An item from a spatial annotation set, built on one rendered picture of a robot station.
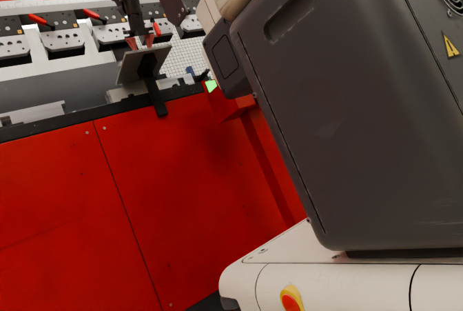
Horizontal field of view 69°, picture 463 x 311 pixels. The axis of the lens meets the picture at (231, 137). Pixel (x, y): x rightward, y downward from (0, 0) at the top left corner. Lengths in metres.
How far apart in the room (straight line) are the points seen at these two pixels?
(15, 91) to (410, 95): 1.87
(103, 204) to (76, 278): 0.23
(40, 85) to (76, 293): 1.17
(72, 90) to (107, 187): 0.91
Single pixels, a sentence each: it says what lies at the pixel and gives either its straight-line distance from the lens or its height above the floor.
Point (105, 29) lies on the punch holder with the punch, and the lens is 1.58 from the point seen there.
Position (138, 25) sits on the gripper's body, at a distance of 1.36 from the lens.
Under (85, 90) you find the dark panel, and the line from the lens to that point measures 2.03.
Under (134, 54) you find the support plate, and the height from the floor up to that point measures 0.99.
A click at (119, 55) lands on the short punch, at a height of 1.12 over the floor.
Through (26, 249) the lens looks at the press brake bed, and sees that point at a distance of 1.22.
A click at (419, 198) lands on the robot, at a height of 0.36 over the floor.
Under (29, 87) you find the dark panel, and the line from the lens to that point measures 2.04.
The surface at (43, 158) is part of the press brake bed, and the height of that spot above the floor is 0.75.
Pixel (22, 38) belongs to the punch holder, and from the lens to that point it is 1.53.
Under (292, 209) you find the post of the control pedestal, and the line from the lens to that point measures 1.24.
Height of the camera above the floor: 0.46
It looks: 6 degrees up
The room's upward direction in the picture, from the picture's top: 23 degrees counter-clockwise
